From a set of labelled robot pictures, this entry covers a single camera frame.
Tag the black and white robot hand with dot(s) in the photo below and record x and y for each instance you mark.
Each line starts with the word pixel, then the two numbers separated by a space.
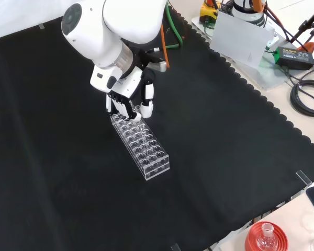
pixel 125 83

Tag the clear glass test tube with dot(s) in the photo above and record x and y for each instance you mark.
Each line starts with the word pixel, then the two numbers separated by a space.
pixel 138 107

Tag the clear plastic test tube rack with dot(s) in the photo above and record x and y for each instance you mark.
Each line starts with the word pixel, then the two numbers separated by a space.
pixel 146 157

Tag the black bench cloth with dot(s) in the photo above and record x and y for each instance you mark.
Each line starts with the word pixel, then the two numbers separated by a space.
pixel 68 157

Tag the clear cloth clip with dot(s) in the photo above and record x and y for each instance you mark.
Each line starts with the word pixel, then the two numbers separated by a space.
pixel 175 247
pixel 304 179
pixel 41 26

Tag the yellow stop button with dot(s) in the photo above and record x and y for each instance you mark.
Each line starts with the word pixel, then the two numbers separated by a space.
pixel 208 13

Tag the pale board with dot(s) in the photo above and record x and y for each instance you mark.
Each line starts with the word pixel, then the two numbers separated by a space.
pixel 238 39

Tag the black power adapter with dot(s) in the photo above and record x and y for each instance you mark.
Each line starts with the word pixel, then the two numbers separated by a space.
pixel 294 56

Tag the black tripod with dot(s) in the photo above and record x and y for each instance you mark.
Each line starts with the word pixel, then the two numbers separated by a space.
pixel 307 22

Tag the clear round-bottom flask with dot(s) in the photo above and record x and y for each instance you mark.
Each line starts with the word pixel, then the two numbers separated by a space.
pixel 267 241

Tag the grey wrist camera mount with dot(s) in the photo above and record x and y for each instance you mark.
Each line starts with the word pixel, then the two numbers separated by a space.
pixel 162 66

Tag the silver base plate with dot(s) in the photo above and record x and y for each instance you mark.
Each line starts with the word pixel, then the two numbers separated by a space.
pixel 272 75

